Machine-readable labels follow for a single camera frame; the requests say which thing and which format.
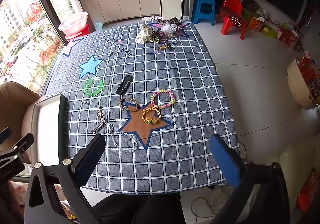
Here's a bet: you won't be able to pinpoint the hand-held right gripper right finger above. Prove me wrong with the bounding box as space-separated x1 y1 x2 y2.
209 134 290 224

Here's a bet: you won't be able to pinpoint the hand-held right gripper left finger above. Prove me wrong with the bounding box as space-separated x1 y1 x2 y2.
24 134 107 224

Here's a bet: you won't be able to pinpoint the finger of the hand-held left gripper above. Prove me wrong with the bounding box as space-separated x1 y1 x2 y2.
0 127 12 144
0 133 34 162

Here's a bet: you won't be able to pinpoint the white tray dark rim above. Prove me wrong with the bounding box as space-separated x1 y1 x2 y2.
30 93 67 167

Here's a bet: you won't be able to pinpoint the silver star hair clip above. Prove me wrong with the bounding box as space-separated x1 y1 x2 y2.
91 119 108 135

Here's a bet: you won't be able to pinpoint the brown braided hair tie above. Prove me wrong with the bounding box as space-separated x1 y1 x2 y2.
119 97 139 113

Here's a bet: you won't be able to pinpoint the yellow flower hair tie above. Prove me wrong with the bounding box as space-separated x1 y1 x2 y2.
142 106 160 125

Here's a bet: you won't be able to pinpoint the green translucent bangle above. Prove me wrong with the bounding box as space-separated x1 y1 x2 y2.
83 77 104 95

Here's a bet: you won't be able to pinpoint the pink yellow beaded bracelet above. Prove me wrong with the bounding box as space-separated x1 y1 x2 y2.
150 89 176 110

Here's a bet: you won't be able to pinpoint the black scalloped hair clip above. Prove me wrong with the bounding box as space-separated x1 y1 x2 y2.
115 74 133 95

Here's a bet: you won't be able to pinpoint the beige padded chair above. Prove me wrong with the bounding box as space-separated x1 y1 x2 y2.
0 81 42 164

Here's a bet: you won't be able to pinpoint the person's dark trousers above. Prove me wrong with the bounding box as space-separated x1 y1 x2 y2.
92 193 185 224

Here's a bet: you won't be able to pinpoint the red gift bag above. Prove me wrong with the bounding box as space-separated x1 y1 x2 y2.
296 169 320 213

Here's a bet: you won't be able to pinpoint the grey checked star tablecloth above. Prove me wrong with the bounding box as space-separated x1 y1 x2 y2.
42 22 240 196

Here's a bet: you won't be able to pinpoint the cream basket with red packets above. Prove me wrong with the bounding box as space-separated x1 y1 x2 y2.
287 56 320 110

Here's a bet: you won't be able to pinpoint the red window decal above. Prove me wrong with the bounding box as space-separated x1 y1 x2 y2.
26 2 43 23

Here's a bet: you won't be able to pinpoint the red plastic bucket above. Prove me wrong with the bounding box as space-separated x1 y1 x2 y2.
64 23 91 40

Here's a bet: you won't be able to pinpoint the row of gift boxes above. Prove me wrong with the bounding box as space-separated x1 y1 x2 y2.
246 9 305 51

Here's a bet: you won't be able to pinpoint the pile of hair accessories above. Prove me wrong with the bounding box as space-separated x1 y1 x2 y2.
135 17 183 51

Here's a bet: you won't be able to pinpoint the red plastic child chair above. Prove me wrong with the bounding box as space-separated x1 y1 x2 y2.
217 0 248 40

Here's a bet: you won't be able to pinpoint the blue plastic stool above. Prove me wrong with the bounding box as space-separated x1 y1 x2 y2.
192 0 216 26

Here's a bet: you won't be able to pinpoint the white cord bundle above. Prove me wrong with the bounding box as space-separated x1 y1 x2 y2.
191 184 235 216

